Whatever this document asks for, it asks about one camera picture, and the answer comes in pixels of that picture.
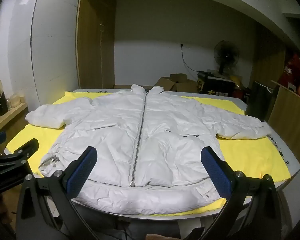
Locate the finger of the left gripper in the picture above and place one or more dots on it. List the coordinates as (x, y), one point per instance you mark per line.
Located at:
(14, 167)

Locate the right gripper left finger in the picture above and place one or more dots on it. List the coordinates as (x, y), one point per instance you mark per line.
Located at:
(45, 208)

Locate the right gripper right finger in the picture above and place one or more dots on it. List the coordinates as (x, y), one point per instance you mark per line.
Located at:
(251, 210)

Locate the white puffer jacket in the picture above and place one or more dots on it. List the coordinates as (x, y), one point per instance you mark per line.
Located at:
(148, 147)

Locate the yellow table cloth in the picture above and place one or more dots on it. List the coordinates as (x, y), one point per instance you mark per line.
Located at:
(254, 158)

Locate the wooden side shelf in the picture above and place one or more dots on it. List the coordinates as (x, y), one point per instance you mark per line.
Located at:
(12, 114)

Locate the black yellow box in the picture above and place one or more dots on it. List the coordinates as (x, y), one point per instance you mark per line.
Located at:
(208, 83)

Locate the open cardboard box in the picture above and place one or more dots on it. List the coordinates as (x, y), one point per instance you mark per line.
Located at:
(177, 83)

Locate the wooden wardrobe door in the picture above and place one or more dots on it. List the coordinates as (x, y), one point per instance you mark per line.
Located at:
(95, 38)

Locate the black standing fan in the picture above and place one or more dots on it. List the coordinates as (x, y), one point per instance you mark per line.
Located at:
(226, 55)

